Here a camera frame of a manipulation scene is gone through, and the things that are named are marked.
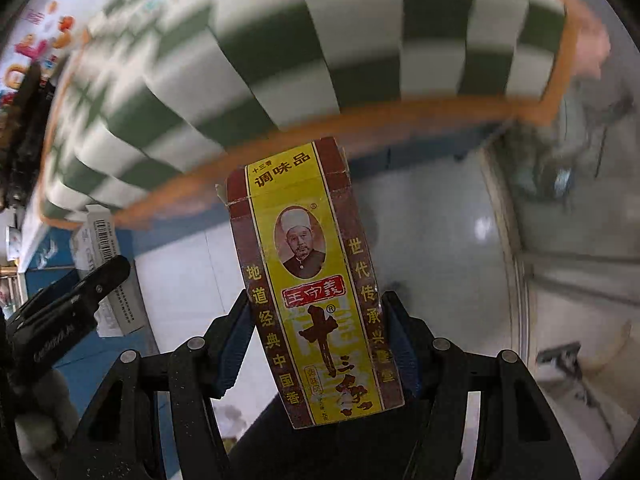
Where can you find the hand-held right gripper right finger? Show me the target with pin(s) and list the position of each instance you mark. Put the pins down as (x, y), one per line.
(398, 347)

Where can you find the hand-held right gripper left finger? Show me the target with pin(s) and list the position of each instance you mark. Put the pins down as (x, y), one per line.
(239, 341)

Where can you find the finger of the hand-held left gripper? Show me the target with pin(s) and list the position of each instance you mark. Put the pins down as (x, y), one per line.
(102, 280)

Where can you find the white barcode carton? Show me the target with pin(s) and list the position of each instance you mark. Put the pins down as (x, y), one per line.
(107, 255)

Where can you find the yellow brown seasoning box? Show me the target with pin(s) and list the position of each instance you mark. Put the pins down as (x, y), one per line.
(310, 280)

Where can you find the dark blurred object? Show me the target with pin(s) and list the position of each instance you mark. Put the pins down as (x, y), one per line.
(25, 135)

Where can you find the grey dark clutter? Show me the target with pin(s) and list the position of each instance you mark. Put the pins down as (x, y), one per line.
(560, 160)

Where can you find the green white checkered blanket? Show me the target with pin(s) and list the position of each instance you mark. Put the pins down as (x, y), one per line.
(280, 55)

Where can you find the pink blurred object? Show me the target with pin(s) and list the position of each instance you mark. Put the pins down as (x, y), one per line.
(592, 52)

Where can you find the colourful wall poster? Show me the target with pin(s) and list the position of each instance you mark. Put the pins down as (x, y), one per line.
(37, 45)

